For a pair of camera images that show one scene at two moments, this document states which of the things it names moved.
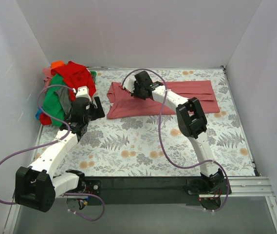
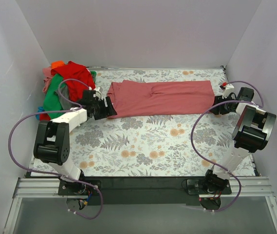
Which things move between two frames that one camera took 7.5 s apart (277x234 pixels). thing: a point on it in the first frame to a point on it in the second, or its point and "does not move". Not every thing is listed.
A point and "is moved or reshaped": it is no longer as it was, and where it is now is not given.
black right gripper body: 136,90 to 221,105
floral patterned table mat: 152,144 does not move
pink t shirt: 121,104 is moved or reshaped
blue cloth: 39,112 does not move
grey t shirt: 64,97 does not move
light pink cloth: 48,75 does not move
